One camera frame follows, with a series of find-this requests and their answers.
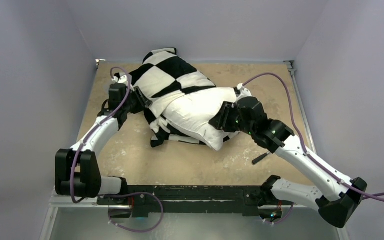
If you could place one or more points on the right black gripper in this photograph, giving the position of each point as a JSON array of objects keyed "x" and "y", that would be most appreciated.
[{"x": 225, "y": 116}]

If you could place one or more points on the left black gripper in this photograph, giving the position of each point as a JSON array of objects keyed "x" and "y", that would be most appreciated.
[{"x": 142, "y": 103}]

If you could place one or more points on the white pillow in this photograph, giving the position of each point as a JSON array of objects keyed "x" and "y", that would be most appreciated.
[{"x": 191, "y": 114}]

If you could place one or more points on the black white checkered pillowcase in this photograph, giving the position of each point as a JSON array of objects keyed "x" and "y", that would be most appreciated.
[{"x": 164, "y": 77}]

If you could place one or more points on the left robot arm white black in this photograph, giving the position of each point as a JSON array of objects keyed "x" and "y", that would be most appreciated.
[{"x": 77, "y": 172}]

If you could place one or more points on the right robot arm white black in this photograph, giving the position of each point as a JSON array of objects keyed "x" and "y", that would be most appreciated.
[{"x": 334, "y": 195}]

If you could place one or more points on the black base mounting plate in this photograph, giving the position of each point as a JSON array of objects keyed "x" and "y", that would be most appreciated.
[{"x": 249, "y": 201}]

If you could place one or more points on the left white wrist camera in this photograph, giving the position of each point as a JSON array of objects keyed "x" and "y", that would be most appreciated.
[{"x": 120, "y": 82}]

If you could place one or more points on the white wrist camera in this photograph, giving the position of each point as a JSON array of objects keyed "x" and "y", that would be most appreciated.
[
  {"x": 241, "y": 92},
  {"x": 120, "y": 82}
]

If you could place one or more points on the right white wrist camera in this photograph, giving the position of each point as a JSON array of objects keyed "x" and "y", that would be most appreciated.
[{"x": 241, "y": 92}]

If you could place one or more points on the black handled hammer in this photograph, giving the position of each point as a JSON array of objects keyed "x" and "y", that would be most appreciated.
[{"x": 260, "y": 158}]

